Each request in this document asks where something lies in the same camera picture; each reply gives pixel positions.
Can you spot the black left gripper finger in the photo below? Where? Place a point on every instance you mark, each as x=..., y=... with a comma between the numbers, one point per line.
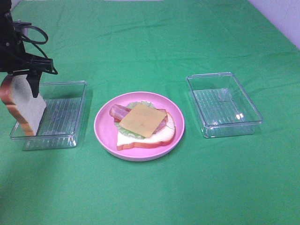
x=33, y=78

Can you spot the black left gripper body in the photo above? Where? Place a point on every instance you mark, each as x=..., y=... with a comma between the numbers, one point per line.
x=10, y=62

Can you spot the bread slice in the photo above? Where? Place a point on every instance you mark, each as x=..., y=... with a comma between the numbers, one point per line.
x=16, y=94
x=128, y=140

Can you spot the green lettuce leaf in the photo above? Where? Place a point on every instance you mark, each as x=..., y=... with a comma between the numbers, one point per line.
x=131, y=127

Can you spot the yellow cheese slice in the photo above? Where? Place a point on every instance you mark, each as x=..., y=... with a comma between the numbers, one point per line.
x=155, y=119

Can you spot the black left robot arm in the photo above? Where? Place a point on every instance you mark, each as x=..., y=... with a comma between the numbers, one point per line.
x=13, y=41

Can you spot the left clear plastic tray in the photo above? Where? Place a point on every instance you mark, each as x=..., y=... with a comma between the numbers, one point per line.
x=60, y=126

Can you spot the clear plastic tray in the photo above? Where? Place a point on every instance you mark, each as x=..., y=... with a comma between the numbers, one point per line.
x=60, y=126
x=222, y=106

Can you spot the pink round plate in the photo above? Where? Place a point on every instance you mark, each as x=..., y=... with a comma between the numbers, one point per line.
x=106, y=131

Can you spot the green tablecloth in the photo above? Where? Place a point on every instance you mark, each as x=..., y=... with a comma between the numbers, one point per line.
x=119, y=47

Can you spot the right clear plastic tray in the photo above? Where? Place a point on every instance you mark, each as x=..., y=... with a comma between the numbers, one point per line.
x=222, y=106

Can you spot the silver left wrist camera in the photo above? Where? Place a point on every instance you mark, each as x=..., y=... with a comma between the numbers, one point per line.
x=21, y=27

